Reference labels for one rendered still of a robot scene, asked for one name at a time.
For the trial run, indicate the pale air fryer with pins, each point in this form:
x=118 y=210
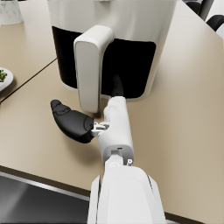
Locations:
x=116 y=35

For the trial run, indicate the dark steel sink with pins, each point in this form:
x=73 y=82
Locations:
x=35 y=201

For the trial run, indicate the white plate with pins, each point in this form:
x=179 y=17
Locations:
x=6 y=79

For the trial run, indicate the green vegetable pieces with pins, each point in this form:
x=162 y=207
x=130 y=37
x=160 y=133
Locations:
x=2 y=75

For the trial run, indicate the black chair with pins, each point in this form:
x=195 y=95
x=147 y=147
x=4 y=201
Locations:
x=207 y=12

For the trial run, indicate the white marbled pot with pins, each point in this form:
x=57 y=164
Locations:
x=10 y=11

